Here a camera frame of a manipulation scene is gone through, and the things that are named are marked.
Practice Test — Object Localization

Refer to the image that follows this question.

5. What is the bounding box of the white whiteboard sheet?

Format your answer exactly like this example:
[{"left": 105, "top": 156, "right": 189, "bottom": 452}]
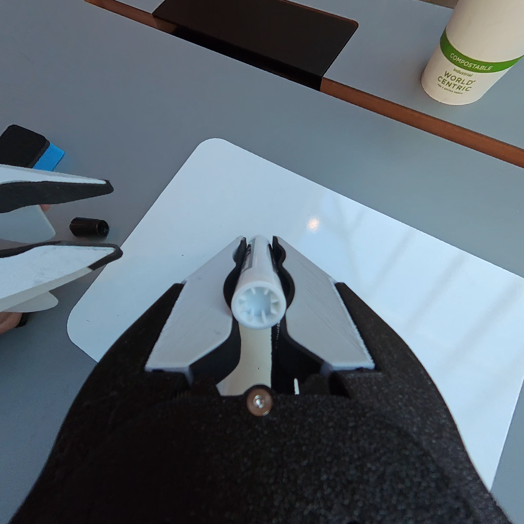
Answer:
[{"left": 67, "top": 138, "right": 524, "bottom": 492}]

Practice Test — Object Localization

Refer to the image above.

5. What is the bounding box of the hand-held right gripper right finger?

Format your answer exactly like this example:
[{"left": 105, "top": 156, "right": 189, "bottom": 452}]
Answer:
[{"left": 270, "top": 236, "right": 375, "bottom": 385}]

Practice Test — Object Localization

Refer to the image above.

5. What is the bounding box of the black desk cable flap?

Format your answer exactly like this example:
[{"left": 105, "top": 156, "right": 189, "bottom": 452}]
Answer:
[{"left": 151, "top": 0, "right": 359, "bottom": 91}]

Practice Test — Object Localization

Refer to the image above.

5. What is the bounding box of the black marker cap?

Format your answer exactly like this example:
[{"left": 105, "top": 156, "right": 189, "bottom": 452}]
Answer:
[{"left": 69, "top": 217, "right": 110, "bottom": 237}]

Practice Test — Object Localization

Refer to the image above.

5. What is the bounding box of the blue and black whiteboard eraser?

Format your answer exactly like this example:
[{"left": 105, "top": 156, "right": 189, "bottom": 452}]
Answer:
[{"left": 0, "top": 124, "right": 65, "bottom": 171}]

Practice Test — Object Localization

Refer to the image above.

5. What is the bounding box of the white paper cup green band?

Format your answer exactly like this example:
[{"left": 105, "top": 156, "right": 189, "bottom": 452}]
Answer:
[{"left": 421, "top": 0, "right": 524, "bottom": 106}]

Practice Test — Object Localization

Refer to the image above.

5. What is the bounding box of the white dry-erase marker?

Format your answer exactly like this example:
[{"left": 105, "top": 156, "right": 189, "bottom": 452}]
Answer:
[{"left": 230, "top": 234, "right": 287, "bottom": 330}]

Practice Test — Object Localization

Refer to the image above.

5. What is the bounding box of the grey desk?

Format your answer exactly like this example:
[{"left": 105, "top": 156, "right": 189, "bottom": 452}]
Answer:
[{"left": 0, "top": 0, "right": 524, "bottom": 524}]

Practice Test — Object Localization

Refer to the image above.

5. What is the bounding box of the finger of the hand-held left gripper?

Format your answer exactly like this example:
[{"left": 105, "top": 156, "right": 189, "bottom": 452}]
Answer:
[
  {"left": 0, "top": 242, "right": 123, "bottom": 312},
  {"left": 0, "top": 164, "right": 114, "bottom": 214}
]

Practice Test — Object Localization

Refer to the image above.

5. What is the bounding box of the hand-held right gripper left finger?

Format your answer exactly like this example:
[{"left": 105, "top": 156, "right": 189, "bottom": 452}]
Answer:
[{"left": 145, "top": 237, "right": 247, "bottom": 385}]

